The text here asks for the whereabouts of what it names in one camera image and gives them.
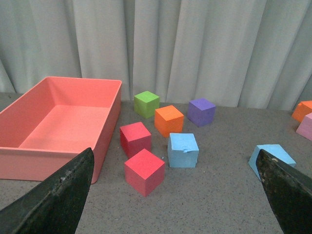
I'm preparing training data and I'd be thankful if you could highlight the purple foam cube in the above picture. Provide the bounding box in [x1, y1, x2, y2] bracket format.
[187, 98, 216, 127]

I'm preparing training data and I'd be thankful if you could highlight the orange foam cube far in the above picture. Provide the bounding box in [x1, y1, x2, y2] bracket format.
[292, 100, 312, 123]

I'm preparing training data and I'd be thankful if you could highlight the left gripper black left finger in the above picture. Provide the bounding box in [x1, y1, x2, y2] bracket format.
[0, 148, 94, 234]

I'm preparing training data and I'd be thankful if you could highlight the orange foam cube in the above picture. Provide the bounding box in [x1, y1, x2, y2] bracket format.
[292, 100, 312, 123]
[154, 105, 184, 137]

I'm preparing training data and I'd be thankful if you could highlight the grey curtain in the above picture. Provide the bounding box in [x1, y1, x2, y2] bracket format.
[0, 0, 312, 110]

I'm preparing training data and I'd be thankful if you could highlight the light blue foam cube notched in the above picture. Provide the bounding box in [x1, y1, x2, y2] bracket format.
[167, 133, 199, 168]

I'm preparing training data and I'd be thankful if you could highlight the pink foam cube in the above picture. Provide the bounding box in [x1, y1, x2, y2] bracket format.
[296, 113, 312, 141]

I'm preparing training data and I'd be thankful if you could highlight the light blue foam cube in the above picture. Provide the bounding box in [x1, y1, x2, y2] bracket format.
[248, 144, 296, 180]

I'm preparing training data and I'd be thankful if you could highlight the green foam cube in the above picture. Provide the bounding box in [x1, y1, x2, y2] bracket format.
[134, 91, 160, 118]

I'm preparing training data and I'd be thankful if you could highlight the dark red foam cube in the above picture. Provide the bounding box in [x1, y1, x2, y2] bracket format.
[119, 122, 152, 158]

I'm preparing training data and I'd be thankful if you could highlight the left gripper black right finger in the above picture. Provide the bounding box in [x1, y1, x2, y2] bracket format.
[256, 149, 312, 234]

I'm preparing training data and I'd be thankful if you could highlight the pink plastic bin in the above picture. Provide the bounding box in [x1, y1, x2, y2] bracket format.
[0, 77, 122, 182]

